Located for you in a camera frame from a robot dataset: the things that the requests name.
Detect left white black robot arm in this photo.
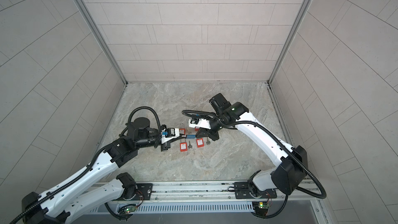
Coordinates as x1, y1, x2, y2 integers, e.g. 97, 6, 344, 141
12, 106, 187, 224

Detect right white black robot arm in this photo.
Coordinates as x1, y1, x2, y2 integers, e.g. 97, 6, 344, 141
181, 93, 327, 219

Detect left green circuit board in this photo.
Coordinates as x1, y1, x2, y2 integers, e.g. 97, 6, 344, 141
118, 204, 137, 216

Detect green circuit board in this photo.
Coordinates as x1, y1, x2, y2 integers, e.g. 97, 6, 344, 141
252, 202, 270, 218
118, 204, 137, 216

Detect right green circuit board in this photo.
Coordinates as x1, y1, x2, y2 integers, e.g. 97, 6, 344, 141
252, 202, 270, 218

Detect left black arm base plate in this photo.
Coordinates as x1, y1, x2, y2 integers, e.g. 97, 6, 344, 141
117, 183, 153, 201

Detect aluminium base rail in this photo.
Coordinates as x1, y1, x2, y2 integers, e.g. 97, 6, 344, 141
93, 178, 322, 206

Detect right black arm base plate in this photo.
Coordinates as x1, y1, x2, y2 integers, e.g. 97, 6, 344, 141
232, 181, 277, 200

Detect white slotted cable duct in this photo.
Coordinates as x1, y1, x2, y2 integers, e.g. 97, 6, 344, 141
86, 201, 256, 215

